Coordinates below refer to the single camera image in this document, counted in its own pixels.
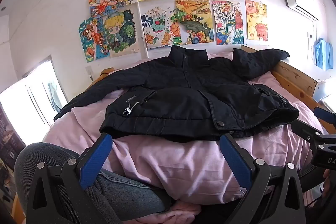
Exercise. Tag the wooden bed frame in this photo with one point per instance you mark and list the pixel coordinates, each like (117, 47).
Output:
(294, 77)

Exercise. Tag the fruit drinks drawing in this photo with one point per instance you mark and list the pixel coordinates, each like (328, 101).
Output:
(158, 27)

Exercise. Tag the colourful city drawing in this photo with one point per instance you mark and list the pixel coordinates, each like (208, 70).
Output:
(227, 22)

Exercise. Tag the person's right hand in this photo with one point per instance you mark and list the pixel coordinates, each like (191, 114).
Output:
(328, 186)

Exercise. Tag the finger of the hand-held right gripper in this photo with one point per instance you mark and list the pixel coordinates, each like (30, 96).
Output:
(305, 130)
(326, 117)

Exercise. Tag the blond boy drawing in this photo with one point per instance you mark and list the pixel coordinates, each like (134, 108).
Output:
(119, 32)

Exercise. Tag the bright window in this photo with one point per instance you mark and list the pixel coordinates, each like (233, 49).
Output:
(31, 98)

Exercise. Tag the dinosaur landscape drawing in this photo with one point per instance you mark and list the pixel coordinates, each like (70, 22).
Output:
(194, 20)

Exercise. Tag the dark cluttered shelf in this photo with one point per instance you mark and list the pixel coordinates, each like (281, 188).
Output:
(9, 140)

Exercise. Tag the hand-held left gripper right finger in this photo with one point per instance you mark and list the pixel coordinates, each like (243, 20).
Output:
(233, 158)

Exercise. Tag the white air conditioner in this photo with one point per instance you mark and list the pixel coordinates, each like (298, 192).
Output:
(299, 1)

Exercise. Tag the pink blanket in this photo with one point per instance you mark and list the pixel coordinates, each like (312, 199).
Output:
(183, 166)

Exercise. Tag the pigs and chicks drawing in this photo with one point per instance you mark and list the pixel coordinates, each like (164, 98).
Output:
(256, 20)

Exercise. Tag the person's leg in grey jeans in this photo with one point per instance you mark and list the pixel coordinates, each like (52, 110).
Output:
(123, 192)

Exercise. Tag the mermaid drawing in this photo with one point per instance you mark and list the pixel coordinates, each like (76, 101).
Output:
(92, 40)

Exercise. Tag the white cabinet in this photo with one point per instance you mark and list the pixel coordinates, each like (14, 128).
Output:
(325, 77)

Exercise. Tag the black padded jacket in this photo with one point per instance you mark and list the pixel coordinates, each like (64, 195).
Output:
(183, 98)

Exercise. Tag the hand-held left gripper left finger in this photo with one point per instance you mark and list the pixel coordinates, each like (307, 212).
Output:
(95, 158)

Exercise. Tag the blue hanging shirt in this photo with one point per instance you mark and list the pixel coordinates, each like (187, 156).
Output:
(324, 54)

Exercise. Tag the white wall socket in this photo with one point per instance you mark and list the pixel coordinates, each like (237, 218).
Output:
(89, 74)

